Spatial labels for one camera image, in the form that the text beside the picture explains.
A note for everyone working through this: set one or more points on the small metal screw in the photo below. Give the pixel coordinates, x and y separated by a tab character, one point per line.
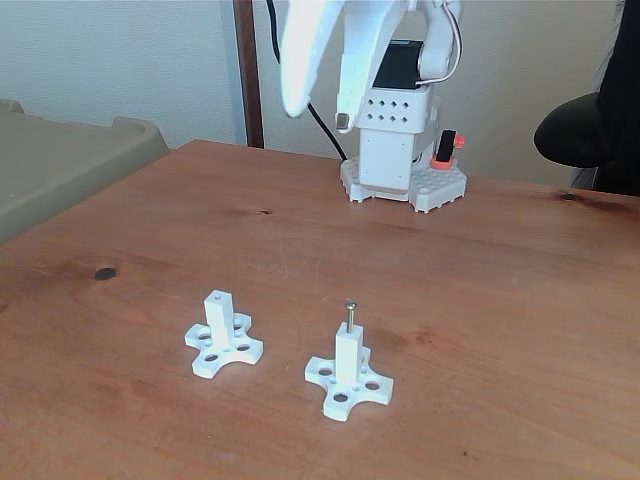
351	315

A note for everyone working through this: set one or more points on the orange and black clamp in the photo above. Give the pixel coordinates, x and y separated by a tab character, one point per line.
445	150

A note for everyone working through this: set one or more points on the black office chair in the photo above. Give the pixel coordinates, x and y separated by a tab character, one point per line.
570	130

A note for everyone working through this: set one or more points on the beige plastic storage bin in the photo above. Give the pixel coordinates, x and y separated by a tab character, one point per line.
60	165

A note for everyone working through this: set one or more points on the brown wooden post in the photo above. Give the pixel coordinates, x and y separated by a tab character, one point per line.
249	75

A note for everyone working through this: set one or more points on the white cross-base post stand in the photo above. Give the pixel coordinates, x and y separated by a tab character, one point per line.
347	360
217	320

